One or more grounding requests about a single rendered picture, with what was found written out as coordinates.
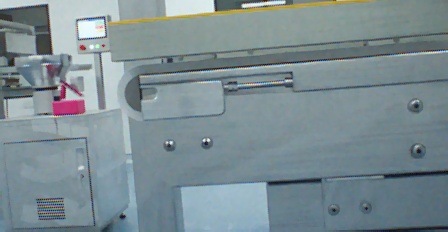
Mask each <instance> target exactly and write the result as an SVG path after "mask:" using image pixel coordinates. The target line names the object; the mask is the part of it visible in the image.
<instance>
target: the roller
mask: <svg viewBox="0 0 448 232"><path fill-rule="evenodd" d="M139 76H140V75H137V76H136V77H133V78H132V79H131V80H130V81H129V82H128V83H127V86H126V87H125V100H126V101H127V104H129V106H130V107H131V108H133V109H134V110H135V111H139V112H142V110H141V100H142V99H143V96H142V89H141V88H140V87H139V86H141V84H140V83H139Z"/></svg>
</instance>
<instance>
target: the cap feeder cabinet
mask: <svg viewBox="0 0 448 232"><path fill-rule="evenodd" d="M0 191H1V203H2V210H3V222H4V228H5V230H7V232H91V231H96V232H99V231H100V232H101V230H103V229H104V228H105V227H106V226H108V225H109V224H110V223H111V222H112V221H113V220H115V218H117V217H118V216H119V215H120V214H121V215H120V216H119V218H125V217H126V216H125V215H124V214H123V212H124V211H125V209H127V208H128V207H129V205H128V203H130V198H129V183H128V176H127V161H126V154H125V140H124V132H123V117H122V108H106V109H104V110H98V109H94V110H86V112H85V113H82V114H79V115H63V116H54V114H53V113H47V115H44V116H40V115H37V114H36V115H27V116H22V117H14V118H10V119H1V120H0Z"/></svg>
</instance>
